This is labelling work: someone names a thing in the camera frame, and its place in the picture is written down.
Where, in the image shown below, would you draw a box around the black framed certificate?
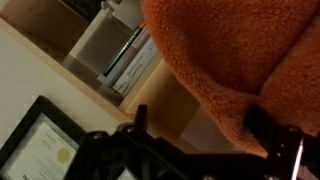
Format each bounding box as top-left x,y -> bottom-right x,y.
0,95 -> 136,180

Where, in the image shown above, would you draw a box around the wooden shelf unit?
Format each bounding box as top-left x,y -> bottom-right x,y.
0,0 -> 234,154

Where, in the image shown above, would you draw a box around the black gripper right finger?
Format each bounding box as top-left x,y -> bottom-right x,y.
244,104 -> 320,180

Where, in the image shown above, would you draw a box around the orange terry towel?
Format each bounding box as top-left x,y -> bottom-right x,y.
141,0 -> 320,158

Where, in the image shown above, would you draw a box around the white box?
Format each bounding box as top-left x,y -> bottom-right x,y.
62,8 -> 134,79

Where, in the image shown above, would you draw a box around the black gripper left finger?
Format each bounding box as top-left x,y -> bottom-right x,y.
64,104 -> 268,180

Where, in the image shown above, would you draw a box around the black book with white text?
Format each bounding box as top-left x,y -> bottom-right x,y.
61,0 -> 103,23

